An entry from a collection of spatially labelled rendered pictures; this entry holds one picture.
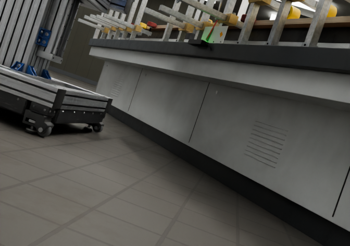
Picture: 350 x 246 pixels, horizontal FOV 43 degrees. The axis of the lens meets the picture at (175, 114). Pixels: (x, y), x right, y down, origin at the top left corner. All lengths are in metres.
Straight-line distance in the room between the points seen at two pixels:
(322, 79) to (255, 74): 0.42
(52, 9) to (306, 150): 1.44
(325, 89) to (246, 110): 0.77
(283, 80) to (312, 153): 0.33
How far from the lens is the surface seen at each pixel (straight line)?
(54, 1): 2.45
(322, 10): 1.86
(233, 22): 2.42
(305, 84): 1.79
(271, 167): 2.12
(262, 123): 2.25
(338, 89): 1.66
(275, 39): 2.04
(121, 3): 2.60
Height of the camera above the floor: 0.34
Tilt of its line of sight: 2 degrees down
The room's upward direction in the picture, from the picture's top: 19 degrees clockwise
